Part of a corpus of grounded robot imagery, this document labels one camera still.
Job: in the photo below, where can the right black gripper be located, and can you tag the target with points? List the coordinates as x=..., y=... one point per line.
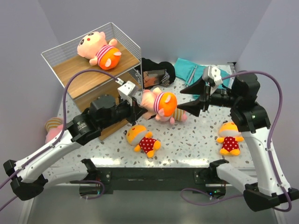
x=203, y=89

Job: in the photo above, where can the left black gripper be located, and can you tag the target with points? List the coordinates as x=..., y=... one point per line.
x=133, y=115

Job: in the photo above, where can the large black-haired boy plush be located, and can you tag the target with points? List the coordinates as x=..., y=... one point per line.
x=98, y=51

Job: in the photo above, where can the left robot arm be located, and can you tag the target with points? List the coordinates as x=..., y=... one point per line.
x=31, y=175

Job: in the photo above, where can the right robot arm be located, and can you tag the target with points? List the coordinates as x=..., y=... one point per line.
x=270, y=188

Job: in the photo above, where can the yellow frog plush centre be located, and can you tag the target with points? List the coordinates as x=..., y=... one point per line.
x=142, y=139

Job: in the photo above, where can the yellow frog plush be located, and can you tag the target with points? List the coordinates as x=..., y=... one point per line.
x=142, y=139
x=229, y=137

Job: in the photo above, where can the teal folded cloth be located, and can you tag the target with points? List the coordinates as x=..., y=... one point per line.
x=188, y=71

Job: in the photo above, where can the pink frog plush centre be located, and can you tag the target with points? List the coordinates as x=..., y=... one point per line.
x=179, y=115

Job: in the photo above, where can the pink frog plush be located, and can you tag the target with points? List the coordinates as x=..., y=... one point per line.
x=179, y=115
x=53, y=127

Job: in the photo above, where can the black printed garment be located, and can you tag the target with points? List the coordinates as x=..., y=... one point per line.
x=162, y=73

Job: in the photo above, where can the yellow frog plush right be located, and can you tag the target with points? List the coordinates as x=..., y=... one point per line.
x=229, y=137

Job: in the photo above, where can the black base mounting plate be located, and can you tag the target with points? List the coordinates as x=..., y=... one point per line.
x=157, y=179

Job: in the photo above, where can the pink frog plush left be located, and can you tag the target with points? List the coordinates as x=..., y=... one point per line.
x=53, y=127

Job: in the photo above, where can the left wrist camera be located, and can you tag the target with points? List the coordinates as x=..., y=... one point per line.
x=127, y=90

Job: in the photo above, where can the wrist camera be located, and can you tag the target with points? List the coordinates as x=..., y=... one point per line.
x=212, y=76
x=127, y=90

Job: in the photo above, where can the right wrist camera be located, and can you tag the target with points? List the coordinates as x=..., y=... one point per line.
x=212, y=76

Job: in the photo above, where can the aluminium frame rail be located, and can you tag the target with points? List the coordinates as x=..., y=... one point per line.
x=232, y=65

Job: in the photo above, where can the white wire wooden shelf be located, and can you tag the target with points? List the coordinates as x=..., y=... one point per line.
x=65, y=62

